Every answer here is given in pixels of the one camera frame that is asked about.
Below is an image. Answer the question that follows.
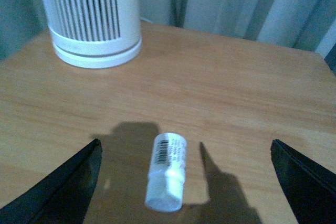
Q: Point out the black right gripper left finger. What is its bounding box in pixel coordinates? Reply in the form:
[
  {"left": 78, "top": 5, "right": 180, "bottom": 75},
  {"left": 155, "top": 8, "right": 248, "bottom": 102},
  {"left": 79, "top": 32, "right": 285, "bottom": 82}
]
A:
[{"left": 1, "top": 138, "right": 102, "bottom": 223}]

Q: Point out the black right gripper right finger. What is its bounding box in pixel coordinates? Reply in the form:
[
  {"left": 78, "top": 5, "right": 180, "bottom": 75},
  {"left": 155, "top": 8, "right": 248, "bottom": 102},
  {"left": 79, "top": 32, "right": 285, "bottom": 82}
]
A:
[{"left": 271, "top": 139, "right": 335, "bottom": 223}]

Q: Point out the white medicine bottle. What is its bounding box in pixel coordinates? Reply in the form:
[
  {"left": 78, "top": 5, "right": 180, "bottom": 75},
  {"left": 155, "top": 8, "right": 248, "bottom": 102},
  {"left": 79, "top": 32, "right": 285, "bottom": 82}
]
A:
[{"left": 145, "top": 132, "right": 187, "bottom": 212}]

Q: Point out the wooden nightstand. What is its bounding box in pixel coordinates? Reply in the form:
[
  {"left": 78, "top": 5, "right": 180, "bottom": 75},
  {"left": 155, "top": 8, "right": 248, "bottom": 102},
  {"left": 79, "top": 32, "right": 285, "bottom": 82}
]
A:
[{"left": 1, "top": 23, "right": 335, "bottom": 223}]

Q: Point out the light grey curtain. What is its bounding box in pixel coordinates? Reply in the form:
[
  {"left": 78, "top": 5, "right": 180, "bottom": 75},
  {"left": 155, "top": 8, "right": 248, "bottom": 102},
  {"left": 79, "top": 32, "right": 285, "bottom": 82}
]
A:
[{"left": 1, "top": 0, "right": 335, "bottom": 69}]

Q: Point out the white cylindrical air purifier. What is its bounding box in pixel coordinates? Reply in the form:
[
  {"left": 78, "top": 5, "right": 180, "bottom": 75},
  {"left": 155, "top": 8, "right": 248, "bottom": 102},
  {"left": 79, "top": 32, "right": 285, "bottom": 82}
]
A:
[{"left": 43, "top": 0, "right": 142, "bottom": 69}]

